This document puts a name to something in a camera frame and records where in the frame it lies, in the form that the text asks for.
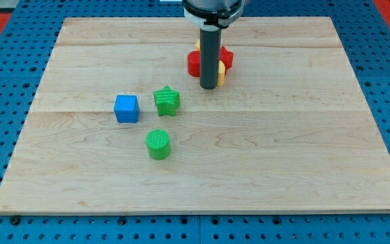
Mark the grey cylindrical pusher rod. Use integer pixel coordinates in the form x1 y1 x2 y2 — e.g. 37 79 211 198
200 28 221 89

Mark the red star block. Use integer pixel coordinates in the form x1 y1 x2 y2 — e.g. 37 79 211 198
219 46 234 70

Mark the green star block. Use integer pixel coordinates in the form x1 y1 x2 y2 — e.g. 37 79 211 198
153 85 180 117

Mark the red cylinder block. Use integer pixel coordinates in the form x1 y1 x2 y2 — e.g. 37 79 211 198
187 50 200 77

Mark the yellow block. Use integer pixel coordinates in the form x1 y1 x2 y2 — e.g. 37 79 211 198
195 39 226 87

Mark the blue cube block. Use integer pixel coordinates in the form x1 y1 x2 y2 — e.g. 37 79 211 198
114 95 139 123

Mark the green cylinder block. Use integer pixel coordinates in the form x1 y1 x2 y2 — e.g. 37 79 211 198
146 129 171 160

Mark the wooden board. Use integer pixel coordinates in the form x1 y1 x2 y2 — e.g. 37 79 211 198
0 17 390 216

